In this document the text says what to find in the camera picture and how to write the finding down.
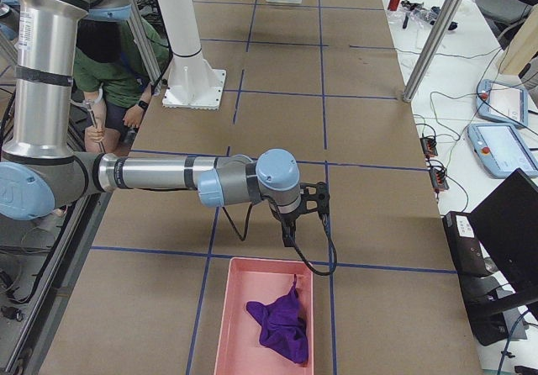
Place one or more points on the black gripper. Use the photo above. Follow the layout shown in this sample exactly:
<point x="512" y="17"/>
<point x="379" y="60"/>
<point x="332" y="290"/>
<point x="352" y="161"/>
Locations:
<point x="287" y="219"/>

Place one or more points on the purple cloth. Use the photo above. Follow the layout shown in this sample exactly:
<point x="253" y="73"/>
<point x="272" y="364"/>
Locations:
<point x="282" y="329"/>

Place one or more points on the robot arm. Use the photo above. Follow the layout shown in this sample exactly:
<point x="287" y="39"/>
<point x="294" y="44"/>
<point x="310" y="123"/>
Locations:
<point x="39" y="173"/>

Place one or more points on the black desktop box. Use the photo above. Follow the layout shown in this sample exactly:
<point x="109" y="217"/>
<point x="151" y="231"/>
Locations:
<point x="466" y="252"/>

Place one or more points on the pink plastic bin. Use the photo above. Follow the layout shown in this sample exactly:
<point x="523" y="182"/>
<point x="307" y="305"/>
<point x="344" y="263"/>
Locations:
<point x="261" y="280"/>

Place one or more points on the black monitor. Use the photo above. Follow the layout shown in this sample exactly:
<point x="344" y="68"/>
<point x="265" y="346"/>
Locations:
<point x="505" y="223"/>

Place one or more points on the near teach pendant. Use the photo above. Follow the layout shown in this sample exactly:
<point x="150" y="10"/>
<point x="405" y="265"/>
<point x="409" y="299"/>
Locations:
<point x="501" y="149"/>

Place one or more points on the teach pendant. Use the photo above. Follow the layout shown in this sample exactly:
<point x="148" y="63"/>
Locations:
<point x="502" y="103"/>
<point x="501" y="149"/>

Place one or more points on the seated person green shirt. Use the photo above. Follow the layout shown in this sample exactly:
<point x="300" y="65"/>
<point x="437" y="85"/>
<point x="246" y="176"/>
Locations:
<point x="110" y="72"/>

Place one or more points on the far teach pendant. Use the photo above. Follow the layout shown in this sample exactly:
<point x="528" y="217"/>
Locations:
<point x="502" y="103"/>

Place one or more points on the crumpled clear plastic bag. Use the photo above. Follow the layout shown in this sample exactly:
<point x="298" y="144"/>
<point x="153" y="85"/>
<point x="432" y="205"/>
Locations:
<point x="420" y="12"/>

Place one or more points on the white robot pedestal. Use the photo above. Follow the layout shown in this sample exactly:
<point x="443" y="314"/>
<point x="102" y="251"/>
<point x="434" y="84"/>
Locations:
<point x="191" y="82"/>

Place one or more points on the aluminium frame post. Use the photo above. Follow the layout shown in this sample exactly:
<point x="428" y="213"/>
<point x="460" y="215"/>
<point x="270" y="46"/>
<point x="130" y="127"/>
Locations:
<point x="447" y="13"/>

